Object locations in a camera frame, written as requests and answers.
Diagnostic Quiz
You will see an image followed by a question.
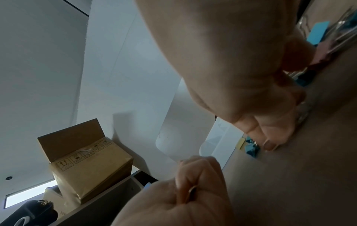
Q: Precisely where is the white compartment organizer tray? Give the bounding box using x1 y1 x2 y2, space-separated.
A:
199 117 249 171

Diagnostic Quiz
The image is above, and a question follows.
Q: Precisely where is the ceiling light panel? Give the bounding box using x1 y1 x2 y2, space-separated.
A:
4 179 55 209

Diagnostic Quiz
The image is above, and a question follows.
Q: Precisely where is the person's left hand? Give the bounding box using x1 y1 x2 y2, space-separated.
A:
111 155 232 226

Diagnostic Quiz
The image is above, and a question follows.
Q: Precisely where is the group of coloured binder clips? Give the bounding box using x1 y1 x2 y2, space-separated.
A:
238 6 357 159

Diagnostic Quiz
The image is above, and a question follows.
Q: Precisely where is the person's right hand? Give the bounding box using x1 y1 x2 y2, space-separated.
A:
134 0 315 152

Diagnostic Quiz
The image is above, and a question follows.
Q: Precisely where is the handful of paper clips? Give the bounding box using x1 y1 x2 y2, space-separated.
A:
185 185 199 204

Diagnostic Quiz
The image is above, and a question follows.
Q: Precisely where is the brown cardboard box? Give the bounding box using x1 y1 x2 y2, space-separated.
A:
37 118 133 205

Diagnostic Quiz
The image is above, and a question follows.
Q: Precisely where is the black bag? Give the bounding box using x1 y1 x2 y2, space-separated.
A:
0 200 58 226

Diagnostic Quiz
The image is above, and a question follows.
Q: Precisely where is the grey shelf unit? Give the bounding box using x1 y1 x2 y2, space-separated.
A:
55 170 157 226

